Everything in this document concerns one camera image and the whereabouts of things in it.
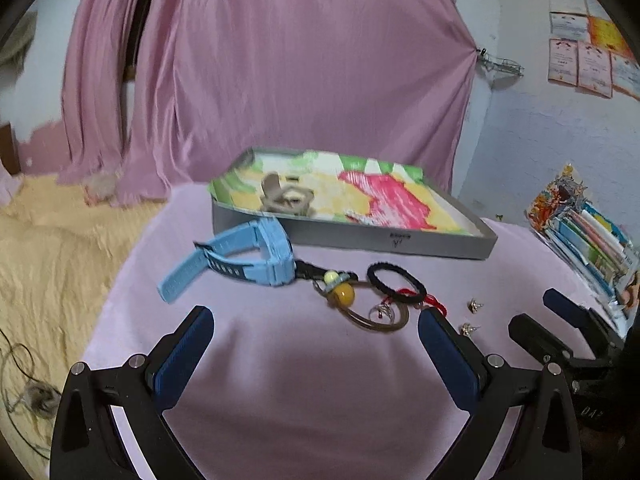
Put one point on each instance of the blue wristwatch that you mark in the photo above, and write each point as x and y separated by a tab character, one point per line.
265	255

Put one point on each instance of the silver earring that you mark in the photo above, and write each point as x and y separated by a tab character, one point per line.
469	329
475	306

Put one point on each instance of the group of wall certificates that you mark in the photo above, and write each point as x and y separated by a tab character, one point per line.
590	65

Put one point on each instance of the wooden headboard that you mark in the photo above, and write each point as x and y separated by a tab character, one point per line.
7	150

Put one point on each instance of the beige hanging cloth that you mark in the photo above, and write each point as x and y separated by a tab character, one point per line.
17	40

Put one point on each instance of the brown bangle with yellow bead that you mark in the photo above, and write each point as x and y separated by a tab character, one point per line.
345	292

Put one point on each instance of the stack of colourful books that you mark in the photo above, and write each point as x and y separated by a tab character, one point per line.
590	240

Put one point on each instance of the pink tablecloth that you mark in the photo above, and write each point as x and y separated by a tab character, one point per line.
300	385

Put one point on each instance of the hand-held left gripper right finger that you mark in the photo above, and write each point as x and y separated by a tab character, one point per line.
445	355

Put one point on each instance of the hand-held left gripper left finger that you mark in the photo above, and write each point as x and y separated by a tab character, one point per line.
182	355

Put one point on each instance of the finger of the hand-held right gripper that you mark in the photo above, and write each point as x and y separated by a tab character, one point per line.
557	301
535	335

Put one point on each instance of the grey tray with colourful lining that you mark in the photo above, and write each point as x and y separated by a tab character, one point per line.
350	242

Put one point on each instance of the pink curtain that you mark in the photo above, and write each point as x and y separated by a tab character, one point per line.
300	60

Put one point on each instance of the yellow blanket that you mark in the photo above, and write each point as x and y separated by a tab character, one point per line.
60	260

